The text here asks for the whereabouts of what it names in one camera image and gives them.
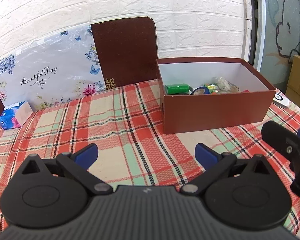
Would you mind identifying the blue tape roll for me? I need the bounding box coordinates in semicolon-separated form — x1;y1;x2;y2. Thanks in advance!
191;86;210;95

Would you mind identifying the green printed small box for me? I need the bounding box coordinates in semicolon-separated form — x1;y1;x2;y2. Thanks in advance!
204;83;221;94

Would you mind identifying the cotton swab bag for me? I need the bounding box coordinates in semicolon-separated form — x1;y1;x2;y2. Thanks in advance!
215;77;241;93

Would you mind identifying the white round device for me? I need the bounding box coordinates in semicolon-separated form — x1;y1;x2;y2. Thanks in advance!
273;93;289;108

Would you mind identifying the red plaid bed cloth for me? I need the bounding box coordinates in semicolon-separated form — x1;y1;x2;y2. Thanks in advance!
0;80;294;233

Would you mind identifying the red brown cardboard box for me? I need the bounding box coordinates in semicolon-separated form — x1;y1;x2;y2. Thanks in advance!
157;57;276;134

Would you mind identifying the blue tissue pack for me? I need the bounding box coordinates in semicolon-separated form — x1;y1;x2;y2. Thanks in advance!
0;101;33;129

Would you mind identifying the plain green small box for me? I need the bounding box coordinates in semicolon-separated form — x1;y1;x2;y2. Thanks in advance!
165;83;190;95

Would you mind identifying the floral plastic wrapped pillow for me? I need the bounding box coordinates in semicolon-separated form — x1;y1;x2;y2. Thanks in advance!
0;24;106;111

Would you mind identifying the dark brown wooden headboard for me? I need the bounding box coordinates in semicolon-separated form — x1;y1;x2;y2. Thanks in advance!
0;17;158;115

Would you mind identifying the cartoon painted wall panel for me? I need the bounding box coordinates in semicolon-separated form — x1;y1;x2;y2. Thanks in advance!
254;0;300;90

